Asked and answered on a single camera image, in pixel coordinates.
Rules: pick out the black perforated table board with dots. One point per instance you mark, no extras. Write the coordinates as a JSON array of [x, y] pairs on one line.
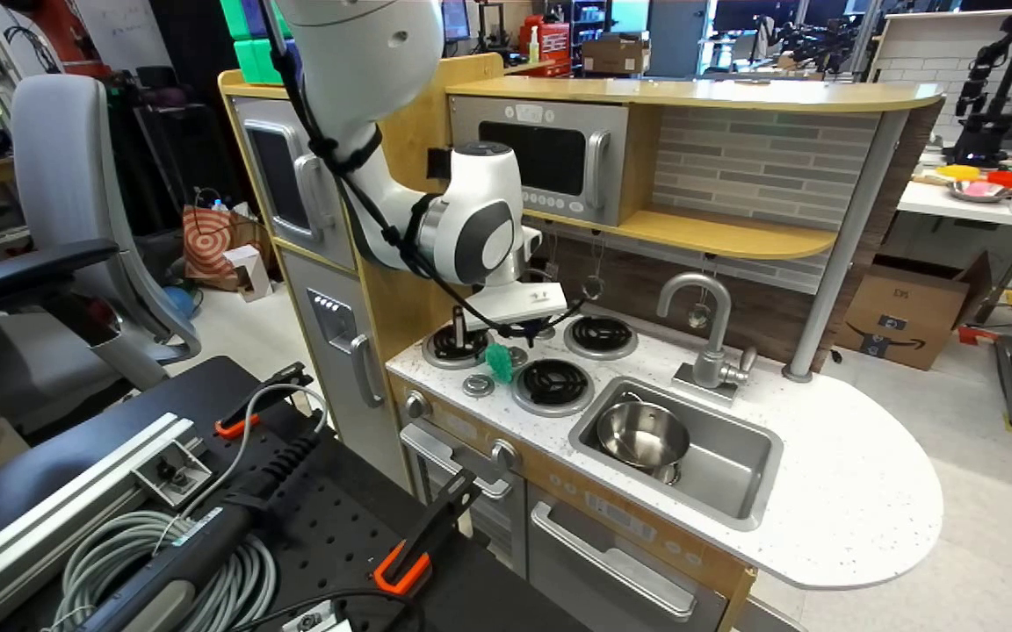
[[331, 529]]

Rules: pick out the teal blue toy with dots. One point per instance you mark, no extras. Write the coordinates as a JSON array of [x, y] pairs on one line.
[[503, 362]]

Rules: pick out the toy kitchen unit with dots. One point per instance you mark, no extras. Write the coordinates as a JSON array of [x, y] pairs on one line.
[[844, 494]]

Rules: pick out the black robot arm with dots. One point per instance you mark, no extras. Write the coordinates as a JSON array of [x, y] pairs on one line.
[[991, 94]]

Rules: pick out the silver metal pot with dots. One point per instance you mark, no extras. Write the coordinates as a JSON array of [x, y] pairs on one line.
[[641, 436]]

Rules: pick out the white metal bracket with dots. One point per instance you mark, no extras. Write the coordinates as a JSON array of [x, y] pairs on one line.
[[173, 471]]

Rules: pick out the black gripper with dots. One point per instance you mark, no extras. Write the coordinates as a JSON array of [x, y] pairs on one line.
[[503, 322]]

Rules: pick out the grey office chair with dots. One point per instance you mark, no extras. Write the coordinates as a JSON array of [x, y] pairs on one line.
[[62, 186]]

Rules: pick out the grey stove top knob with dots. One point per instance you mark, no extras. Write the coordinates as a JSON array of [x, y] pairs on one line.
[[481, 383]]

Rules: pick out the green foam block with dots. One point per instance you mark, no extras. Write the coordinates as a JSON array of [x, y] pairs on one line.
[[257, 57]]

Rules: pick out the brown cardboard box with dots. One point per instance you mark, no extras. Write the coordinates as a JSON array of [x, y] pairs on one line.
[[613, 54], [905, 311]]

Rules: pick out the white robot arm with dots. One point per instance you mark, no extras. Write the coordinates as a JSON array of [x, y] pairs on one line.
[[367, 48]]

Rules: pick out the grey toy microwave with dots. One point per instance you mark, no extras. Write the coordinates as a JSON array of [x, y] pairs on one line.
[[546, 159]]

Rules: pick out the silver oven knob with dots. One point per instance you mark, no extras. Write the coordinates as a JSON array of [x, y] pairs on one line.
[[503, 452], [413, 404]]

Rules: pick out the red box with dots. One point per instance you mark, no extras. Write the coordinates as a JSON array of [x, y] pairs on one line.
[[551, 48]]

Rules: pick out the aluminium rail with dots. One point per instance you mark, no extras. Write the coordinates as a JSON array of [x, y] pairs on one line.
[[51, 502]]

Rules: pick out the grey toy faucet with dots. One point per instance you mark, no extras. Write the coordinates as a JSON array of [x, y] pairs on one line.
[[704, 338]]

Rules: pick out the red patterned paper bag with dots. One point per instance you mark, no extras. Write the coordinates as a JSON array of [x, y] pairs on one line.
[[215, 244]]

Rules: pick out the black toy stove burner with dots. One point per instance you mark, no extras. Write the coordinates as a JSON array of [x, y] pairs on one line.
[[440, 348], [598, 336], [552, 380]]

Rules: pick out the white work table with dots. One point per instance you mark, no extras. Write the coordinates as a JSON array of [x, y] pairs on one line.
[[976, 200]]

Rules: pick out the grey ice dispenser panel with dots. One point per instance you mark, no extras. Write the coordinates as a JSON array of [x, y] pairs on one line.
[[331, 316]]

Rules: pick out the black clamp orange grip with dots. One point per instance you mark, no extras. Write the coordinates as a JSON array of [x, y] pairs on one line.
[[406, 564], [244, 423]]

